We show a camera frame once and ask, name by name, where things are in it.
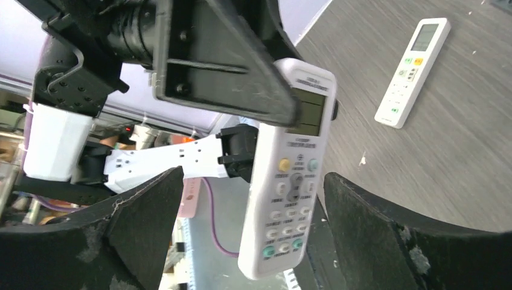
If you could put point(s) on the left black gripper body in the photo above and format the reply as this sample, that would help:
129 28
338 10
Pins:
88 43

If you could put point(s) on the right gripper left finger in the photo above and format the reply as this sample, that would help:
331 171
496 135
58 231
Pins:
118 243

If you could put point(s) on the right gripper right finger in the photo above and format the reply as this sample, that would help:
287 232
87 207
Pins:
382 245

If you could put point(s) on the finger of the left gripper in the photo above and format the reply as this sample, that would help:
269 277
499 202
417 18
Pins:
335 110
220 56

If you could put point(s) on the white remote control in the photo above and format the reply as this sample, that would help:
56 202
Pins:
412 71
286 175

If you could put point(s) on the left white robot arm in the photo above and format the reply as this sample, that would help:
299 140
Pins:
56 152

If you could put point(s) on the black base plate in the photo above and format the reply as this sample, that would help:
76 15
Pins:
319 269

